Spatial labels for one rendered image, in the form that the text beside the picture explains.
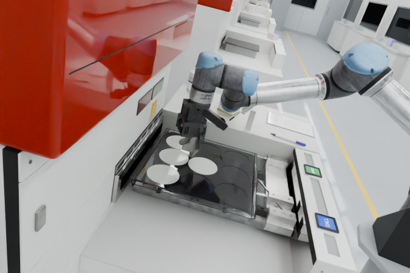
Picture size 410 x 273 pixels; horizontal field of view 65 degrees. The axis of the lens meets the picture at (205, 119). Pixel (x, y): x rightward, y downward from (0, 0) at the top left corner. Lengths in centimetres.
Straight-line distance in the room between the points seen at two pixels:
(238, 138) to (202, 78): 39
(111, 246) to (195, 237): 23
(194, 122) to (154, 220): 32
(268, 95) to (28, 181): 79
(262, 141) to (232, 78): 39
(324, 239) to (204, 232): 32
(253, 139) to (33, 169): 90
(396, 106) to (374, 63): 15
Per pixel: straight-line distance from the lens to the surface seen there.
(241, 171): 113
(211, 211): 103
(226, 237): 98
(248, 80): 96
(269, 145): 127
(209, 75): 95
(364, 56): 109
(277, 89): 111
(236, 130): 125
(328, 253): 88
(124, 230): 94
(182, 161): 109
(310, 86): 116
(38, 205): 58
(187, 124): 101
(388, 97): 111
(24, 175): 51
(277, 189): 114
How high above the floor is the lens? 149
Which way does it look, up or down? 24 degrees down
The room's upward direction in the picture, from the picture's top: 14 degrees clockwise
